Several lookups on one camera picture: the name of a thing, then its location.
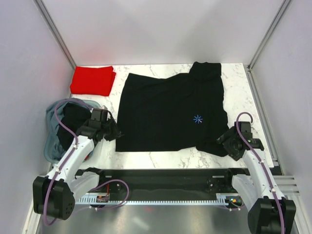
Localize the blue plastic laundry basket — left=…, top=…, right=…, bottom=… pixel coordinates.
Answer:
left=43, top=98, right=103, bottom=164

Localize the black t shirt with logo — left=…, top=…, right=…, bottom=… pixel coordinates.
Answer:
left=116, top=62, right=228, bottom=157

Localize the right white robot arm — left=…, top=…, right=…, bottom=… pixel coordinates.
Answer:
left=217, top=121, right=296, bottom=234

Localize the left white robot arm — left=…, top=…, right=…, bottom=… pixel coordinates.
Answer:
left=33, top=117, right=122, bottom=220

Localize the black t shirt in basket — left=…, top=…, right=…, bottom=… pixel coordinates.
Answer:
left=57, top=102, right=91, bottom=151

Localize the folded red t shirt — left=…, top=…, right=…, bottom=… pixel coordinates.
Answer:
left=70, top=66, right=116, bottom=97

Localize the grey blue t shirt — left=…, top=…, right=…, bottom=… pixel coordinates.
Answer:
left=43, top=97, right=97, bottom=161

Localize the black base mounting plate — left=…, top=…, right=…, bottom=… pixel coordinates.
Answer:
left=89, top=168, right=250, bottom=200

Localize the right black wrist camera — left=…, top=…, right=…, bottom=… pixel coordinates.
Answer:
left=235, top=121, right=253, bottom=139

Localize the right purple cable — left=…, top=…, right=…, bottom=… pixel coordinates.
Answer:
left=226, top=112, right=287, bottom=234

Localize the purple cable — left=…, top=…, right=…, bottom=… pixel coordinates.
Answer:
left=42, top=98, right=130, bottom=228
left=226, top=112, right=287, bottom=234

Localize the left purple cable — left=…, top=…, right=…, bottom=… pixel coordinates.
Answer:
left=42, top=98, right=130, bottom=228

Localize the white slotted cable duct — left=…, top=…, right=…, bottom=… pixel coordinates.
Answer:
left=76, top=193, right=239, bottom=206

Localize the right aluminium frame post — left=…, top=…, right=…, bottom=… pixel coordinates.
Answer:
left=247, top=0, right=293, bottom=71

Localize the aluminium frame post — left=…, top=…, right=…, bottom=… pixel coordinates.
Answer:
left=247, top=0, right=293, bottom=71
left=33, top=0, right=76, bottom=69

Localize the left aluminium frame post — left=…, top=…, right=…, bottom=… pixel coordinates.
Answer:
left=33, top=0, right=76, bottom=69

